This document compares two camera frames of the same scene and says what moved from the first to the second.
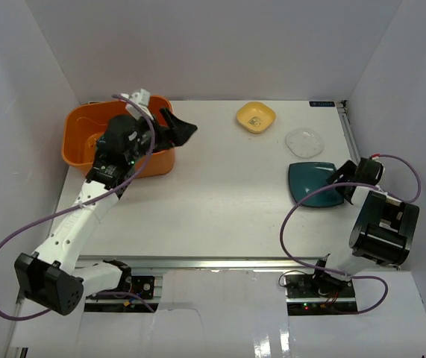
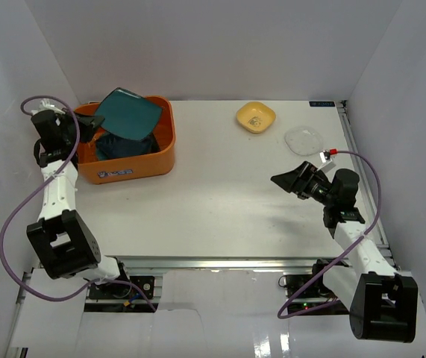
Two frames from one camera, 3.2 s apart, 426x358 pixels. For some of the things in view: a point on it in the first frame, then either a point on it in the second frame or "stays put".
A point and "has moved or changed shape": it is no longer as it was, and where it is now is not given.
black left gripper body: (161, 129) → (73, 121)
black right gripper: (347, 169) → (293, 181)
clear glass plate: (304, 142) stays put
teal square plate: (306, 178) has moved or changed shape
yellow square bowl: (256, 116) stays put
